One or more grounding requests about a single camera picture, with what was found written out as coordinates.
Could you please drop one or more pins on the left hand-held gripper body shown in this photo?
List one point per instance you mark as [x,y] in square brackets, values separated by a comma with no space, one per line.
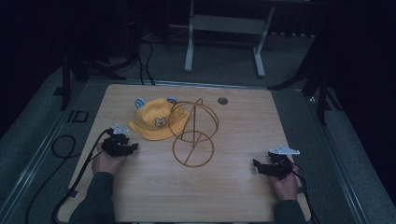
[114,146]

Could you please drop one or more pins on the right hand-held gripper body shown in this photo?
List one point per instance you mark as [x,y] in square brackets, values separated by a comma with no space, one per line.
[280,163]

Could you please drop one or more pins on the yellow bear bucket hat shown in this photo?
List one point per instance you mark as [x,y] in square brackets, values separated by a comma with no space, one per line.
[155,119]

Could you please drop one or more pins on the person's left hand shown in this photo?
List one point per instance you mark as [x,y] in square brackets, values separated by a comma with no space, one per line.
[106,163]

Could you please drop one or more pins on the person's right hand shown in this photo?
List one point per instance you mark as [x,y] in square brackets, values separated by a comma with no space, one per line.
[285,188]

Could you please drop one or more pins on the grey round table grommet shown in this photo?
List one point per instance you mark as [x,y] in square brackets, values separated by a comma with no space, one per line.
[223,100]

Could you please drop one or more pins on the black metal stand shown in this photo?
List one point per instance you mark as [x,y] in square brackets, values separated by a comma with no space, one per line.
[322,93]
[66,81]

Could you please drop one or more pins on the black rectangular floor frame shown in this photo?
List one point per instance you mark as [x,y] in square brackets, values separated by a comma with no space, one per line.
[73,116]

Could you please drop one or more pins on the white metal table frame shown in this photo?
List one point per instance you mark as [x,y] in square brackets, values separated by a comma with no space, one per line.
[224,24]

